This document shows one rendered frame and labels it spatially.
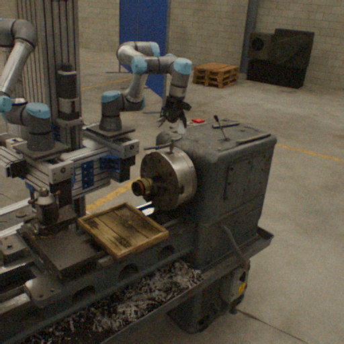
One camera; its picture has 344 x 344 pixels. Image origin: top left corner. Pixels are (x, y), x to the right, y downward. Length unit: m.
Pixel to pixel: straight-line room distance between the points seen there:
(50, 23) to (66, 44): 0.15
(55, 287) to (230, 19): 11.58
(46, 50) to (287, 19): 10.22
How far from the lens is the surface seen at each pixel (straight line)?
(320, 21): 11.70
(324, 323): 2.85
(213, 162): 1.77
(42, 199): 1.59
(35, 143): 2.02
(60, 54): 2.21
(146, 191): 1.76
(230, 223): 2.14
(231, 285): 2.39
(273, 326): 2.70
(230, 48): 12.54
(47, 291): 1.50
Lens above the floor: 1.92
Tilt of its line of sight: 25 degrees down
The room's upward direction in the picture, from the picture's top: 4 degrees clockwise
